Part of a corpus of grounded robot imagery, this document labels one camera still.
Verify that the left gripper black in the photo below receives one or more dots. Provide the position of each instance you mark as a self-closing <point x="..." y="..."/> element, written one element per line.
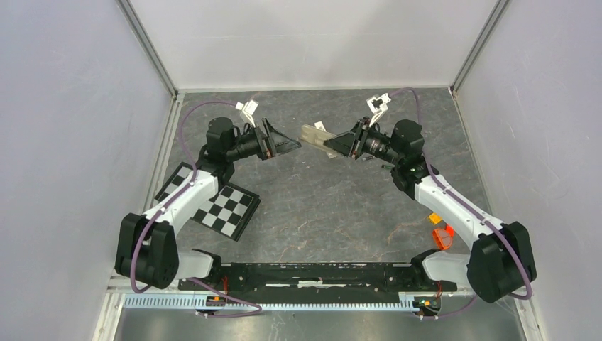
<point x="265" y="143"/>

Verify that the red rectangular block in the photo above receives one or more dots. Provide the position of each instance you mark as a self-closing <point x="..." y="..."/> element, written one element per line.
<point x="450" y="231"/>

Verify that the white toothed cable duct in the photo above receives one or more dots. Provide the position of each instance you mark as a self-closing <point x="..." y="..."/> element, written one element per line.
<point x="205" y="301"/>

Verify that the small yellow block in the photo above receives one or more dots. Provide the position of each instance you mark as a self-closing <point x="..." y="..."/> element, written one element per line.
<point x="434" y="218"/>

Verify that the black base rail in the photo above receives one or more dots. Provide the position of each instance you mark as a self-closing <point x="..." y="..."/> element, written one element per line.
<point x="297" y="283"/>

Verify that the orange translucent semicircle block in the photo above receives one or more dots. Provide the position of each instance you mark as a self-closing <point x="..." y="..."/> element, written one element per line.
<point x="442" y="240"/>

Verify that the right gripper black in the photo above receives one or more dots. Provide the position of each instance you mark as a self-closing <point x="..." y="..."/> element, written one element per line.
<point x="351" y="144"/>

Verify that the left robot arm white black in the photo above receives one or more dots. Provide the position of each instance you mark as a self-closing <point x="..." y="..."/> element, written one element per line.
<point x="147" y="251"/>

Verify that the white black remote control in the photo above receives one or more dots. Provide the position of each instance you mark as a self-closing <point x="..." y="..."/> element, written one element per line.
<point x="316" y="135"/>

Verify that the black white checkerboard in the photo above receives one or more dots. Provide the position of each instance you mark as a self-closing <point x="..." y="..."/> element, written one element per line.
<point x="227" y="213"/>

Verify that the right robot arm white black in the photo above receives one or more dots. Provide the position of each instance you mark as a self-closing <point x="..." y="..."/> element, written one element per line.
<point x="500" y="262"/>

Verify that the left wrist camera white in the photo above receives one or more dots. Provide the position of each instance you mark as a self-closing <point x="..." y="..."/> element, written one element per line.
<point x="247" y="110"/>

